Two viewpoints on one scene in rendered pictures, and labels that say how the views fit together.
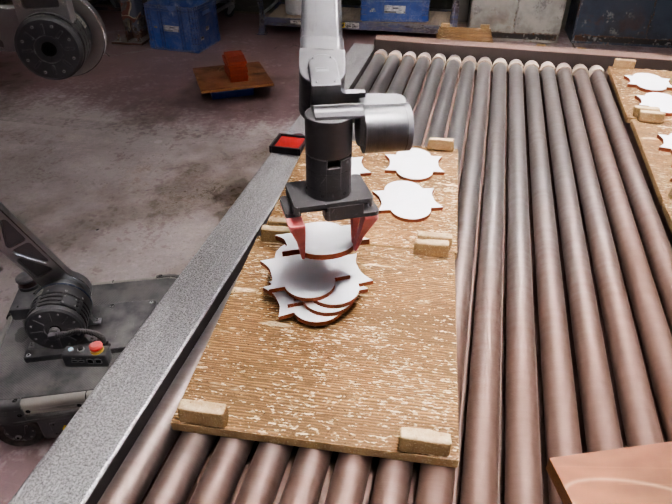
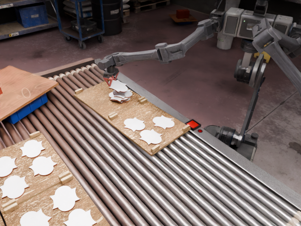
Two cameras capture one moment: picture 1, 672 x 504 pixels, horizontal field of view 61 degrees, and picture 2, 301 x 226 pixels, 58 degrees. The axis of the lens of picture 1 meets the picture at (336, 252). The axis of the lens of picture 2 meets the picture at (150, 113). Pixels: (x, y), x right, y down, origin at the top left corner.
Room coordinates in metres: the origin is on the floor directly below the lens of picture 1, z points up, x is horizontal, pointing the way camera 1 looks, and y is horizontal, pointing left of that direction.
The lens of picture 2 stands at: (1.81, -1.16, 2.04)
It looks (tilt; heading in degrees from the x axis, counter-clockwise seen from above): 37 degrees down; 125
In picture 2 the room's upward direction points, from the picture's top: 2 degrees clockwise
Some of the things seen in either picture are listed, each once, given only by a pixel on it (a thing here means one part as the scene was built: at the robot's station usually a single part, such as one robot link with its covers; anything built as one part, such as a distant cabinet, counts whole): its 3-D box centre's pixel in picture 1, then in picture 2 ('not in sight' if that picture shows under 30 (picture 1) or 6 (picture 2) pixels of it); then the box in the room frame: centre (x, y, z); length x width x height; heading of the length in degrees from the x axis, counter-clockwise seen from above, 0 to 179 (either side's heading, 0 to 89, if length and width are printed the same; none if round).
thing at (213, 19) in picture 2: not in sight; (213, 24); (1.11, 0.50, 1.45); 0.09 x 0.08 x 0.12; 9
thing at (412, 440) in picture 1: (424, 441); (79, 91); (0.41, -0.10, 0.95); 0.06 x 0.02 x 0.03; 81
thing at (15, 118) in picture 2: not in sight; (14, 100); (0.18, -0.47, 0.97); 0.31 x 0.31 x 0.10; 8
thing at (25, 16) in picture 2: not in sight; (31, 13); (-3.23, 1.81, 0.32); 0.50 x 0.41 x 0.37; 75
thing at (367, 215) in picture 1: (345, 221); (109, 79); (0.65, -0.01, 1.10); 0.07 x 0.07 x 0.09; 15
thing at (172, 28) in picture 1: (183, 23); not in sight; (5.21, 1.33, 0.19); 0.50 x 0.41 x 0.37; 72
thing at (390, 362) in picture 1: (336, 327); (109, 97); (0.62, 0.00, 0.93); 0.41 x 0.35 x 0.02; 171
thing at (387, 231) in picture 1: (371, 189); (148, 124); (1.03, -0.07, 0.93); 0.41 x 0.35 x 0.02; 170
